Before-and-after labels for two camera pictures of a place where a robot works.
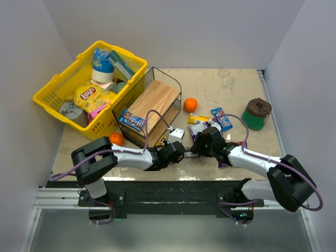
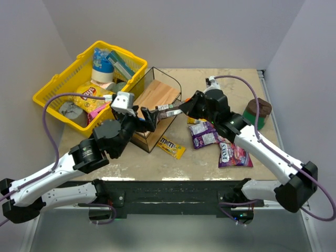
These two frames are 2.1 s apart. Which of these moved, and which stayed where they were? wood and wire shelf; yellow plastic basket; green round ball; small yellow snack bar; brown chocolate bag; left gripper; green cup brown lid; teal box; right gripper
Moved: left gripper; right gripper; brown chocolate bag
Stayed: green cup brown lid; teal box; green round ball; wood and wire shelf; yellow plastic basket; small yellow snack bar
